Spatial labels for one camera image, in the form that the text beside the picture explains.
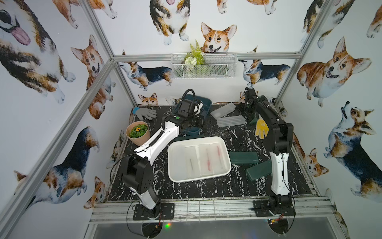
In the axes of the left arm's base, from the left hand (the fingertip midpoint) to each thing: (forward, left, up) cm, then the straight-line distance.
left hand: (207, 118), depth 83 cm
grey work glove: (+27, +50, -24) cm, 62 cm away
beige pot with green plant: (-1, +42, -12) cm, 43 cm away
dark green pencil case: (+2, +17, -24) cm, 29 cm away
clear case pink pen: (-15, -7, -22) cm, 27 cm away
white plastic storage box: (-21, +18, -21) cm, 35 cm away
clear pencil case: (+26, -15, -22) cm, 37 cm away
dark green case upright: (+12, -34, -19) cm, 41 cm away
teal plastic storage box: (+3, +3, +8) cm, 9 cm away
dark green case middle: (-13, -21, -22) cm, 34 cm away
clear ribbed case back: (+16, -18, -23) cm, 33 cm away
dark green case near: (-23, -29, -20) cm, 42 cm away
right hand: (+15, -21, -13) cm, 29 cm away
